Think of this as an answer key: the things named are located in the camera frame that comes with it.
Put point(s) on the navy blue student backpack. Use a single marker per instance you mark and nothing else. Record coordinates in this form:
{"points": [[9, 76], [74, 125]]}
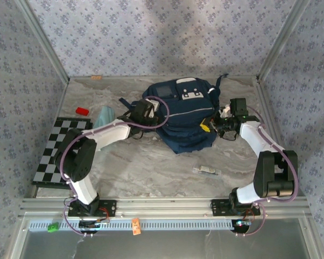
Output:
{"points": [[183, 126]]}

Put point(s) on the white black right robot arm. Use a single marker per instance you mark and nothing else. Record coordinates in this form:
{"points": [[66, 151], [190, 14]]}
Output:
{"points": [[251, 135]]}

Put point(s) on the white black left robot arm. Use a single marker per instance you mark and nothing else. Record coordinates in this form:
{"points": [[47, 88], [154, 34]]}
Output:
{"points": [[108, 132]]}

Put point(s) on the small orange label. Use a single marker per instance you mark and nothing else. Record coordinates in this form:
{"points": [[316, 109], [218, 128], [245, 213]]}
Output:
{"points": [[96, 78]]}

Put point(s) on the red toy building brick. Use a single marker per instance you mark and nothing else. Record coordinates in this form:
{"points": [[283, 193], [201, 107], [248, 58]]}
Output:
{"points": [[82, 111]]}

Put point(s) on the black grey chessboard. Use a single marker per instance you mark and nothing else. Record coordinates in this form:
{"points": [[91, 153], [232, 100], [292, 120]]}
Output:
{"points": [[47, 162]]}

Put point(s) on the orange hanging tag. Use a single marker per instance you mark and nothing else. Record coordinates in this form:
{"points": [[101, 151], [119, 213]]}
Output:
{"points": [[136, 226]]}

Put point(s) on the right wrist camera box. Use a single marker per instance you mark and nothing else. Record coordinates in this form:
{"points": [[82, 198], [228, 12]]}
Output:
{"points": [[226, 110]]}

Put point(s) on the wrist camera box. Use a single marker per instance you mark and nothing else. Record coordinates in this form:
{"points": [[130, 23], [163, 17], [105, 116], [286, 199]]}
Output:
{"points": [[226, 110], [154, 103]]}

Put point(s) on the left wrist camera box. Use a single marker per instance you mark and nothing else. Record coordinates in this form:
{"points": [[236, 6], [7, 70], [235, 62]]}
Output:
{"points": [[154, 103]]}

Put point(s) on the aluminium side rail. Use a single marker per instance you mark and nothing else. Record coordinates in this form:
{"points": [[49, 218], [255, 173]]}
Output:
{"points": [[272, 140]]}

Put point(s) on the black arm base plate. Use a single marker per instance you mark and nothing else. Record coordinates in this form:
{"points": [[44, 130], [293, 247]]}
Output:
{"points": [[218, 207], [110, 207]]}

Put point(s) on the aluminium frame post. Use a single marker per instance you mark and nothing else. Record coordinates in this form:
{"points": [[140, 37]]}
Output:
{"points": [[43, 40], [280, 37]]}

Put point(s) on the aluminium mounting rail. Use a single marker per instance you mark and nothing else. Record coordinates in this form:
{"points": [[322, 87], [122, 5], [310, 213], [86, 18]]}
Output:
{"points": [[164, 206]]}

